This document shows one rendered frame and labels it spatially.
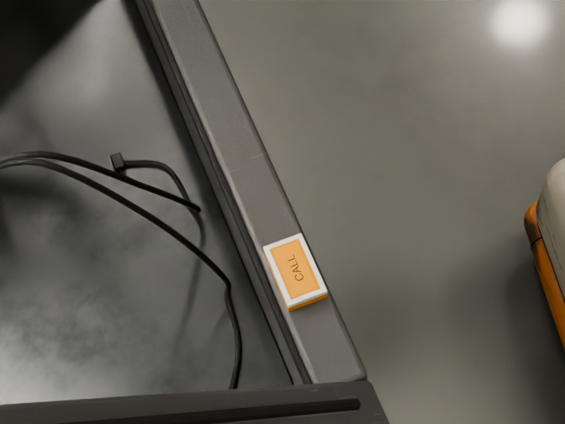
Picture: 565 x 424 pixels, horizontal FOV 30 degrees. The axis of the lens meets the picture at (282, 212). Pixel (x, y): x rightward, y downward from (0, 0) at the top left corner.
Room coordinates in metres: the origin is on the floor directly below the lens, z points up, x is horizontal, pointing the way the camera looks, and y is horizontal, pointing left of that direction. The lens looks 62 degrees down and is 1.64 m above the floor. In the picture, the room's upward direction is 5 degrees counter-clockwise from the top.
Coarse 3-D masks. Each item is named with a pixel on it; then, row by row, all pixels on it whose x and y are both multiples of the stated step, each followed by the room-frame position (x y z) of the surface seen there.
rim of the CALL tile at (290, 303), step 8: (288, 240) 0.34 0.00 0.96; (264, 248) 0.33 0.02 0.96; (304, 248) 0.33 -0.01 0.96; (272, 264) 0.32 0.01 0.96; (312, 264) 0.32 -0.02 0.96; (272, 272) 0.32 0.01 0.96; (280, 280) 0.31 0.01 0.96; (320, 280) 0.31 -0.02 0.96; (280, 288) 0.30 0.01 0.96; (320, 288) 0.30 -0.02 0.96; (288, 296) 0.30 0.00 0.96; (304, 296) 0.29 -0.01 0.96; (312, 296) 0.29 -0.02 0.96; (288, 304) 0.29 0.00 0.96; (296, 304) 0.29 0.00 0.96
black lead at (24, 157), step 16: (0, 160) 0.39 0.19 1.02; (16, 160) 0.39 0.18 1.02; (32, 160) 0.39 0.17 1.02; (64, 160) 0.40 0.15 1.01; (80, 160) 0.40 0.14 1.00; (112, 160) 0.50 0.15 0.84; (144, 160) 0.50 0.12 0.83; (80, 176) 0.38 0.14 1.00; (112, 176) 0.40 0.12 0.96; (176, 176) 0.48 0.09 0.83; (112, 192) 0.38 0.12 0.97; (160, 192) 0.42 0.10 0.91; (192, 208) 0.43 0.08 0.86; (160, 224) 0.38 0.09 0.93; (240, 352) 0.31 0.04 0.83
